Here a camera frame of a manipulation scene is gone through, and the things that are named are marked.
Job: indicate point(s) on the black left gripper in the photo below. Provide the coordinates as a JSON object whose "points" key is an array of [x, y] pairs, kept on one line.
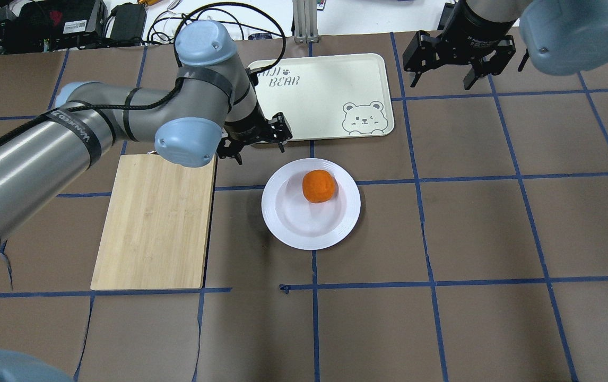
{"points": [[244, 129]]}

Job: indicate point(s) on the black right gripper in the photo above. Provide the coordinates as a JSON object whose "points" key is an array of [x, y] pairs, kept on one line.
{"points": [[475, 33]]}

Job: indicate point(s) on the orange fruit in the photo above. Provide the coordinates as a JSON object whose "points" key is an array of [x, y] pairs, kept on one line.
{"points": [[318, 186]]}

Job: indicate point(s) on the white ceramic plate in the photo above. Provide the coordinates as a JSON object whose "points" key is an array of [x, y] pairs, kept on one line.
{"points": [[304, 225]]}

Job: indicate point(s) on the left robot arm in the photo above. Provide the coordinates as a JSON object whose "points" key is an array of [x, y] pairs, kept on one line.
{"points": [[212, 111]]}

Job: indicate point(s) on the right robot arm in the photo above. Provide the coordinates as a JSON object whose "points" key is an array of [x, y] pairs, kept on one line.
{"points": [[561, 38]]}

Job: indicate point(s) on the cream bear tray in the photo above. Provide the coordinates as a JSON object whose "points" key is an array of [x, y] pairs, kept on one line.
{"points": [[329, 97]]}

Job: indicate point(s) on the bamboo cutting board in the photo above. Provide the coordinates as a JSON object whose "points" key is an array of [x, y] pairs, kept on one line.
{"points": [[156, 232]]}

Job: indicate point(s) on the black power adapter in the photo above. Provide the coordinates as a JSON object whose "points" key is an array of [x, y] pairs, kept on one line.
{"points": [[128, 24]]}

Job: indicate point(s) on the aluminium frame post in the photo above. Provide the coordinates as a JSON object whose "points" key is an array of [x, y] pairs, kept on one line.
{"points": [[305, 22]]}

